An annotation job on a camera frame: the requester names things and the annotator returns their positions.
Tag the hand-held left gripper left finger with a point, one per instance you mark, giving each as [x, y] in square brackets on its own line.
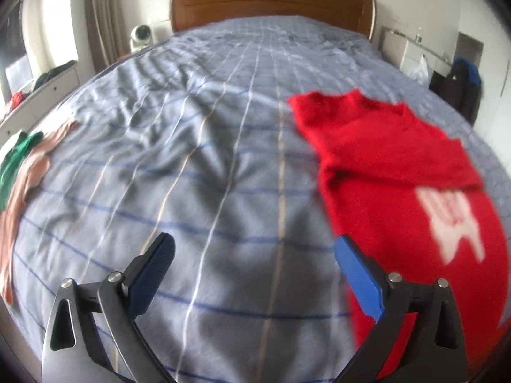
[149, 277]

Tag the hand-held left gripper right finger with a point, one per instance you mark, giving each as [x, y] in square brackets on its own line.
[359, 279]

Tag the red sweater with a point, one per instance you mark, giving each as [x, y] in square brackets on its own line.
[379, 147]

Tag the dark clothes pile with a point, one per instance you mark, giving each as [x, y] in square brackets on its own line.
[52, 75]

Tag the striped grey-blue duvet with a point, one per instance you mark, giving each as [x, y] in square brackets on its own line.
[199, 167]

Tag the pink garment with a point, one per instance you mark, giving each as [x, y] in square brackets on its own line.
[24, 185]

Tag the green garment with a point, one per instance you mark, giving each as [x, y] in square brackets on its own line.
[16, 159]

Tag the white wardrobe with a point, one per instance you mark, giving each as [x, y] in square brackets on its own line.
[499, 127]

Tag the black jacket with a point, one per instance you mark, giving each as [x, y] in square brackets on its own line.
[455, 93]

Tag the white windowsill drawer cabinet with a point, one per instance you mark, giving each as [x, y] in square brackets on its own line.
[56, 87]

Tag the white plastic bag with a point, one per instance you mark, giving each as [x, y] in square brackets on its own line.
[421, 71]

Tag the small red cloth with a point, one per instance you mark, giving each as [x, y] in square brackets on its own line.
[16, 99]

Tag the white grey-trimmed cabinet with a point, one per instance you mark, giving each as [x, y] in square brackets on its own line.
[395, 50]

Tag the blue garment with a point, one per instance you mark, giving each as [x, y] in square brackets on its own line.
[473, 74]

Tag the small bottle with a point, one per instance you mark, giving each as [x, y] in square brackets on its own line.
[418, 36]

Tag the window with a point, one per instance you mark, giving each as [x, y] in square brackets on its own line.
[16, 60]

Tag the beige curtain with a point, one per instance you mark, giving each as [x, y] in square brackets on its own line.
[102, 16]

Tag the wooden headboard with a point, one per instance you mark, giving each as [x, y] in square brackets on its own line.
[271, 2]

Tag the white round camera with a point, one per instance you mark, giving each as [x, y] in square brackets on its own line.
[140, 36]

